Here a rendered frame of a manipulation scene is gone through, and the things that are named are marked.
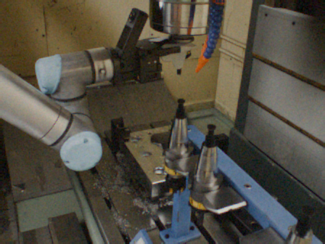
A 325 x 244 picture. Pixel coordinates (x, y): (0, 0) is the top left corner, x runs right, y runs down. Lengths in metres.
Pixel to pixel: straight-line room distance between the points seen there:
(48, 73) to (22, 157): 0.98
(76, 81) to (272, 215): 0.46
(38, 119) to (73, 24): 1.23
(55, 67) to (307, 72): 0.74
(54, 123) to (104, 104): 1.24
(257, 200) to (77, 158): 0.32
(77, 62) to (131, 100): 1.19
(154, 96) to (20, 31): 0.75
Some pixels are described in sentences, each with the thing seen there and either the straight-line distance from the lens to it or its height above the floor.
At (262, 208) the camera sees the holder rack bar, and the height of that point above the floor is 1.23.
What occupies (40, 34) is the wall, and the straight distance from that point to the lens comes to 1.82.
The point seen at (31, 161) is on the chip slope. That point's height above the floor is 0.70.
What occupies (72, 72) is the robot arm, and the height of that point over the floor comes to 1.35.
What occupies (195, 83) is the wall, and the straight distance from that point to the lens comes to 2.21.
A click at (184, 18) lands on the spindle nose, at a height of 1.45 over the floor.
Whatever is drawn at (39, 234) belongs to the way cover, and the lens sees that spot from 1.30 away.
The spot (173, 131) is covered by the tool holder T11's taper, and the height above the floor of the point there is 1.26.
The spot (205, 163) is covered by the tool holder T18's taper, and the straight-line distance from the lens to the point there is 0.61.
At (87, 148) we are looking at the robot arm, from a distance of 0.66.
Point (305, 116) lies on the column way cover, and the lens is 1.19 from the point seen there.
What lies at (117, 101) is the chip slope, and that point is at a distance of 1.91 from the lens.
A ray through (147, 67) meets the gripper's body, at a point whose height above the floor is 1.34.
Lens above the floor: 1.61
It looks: 27 degrees down
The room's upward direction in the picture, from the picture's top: 3 degrees clockwise
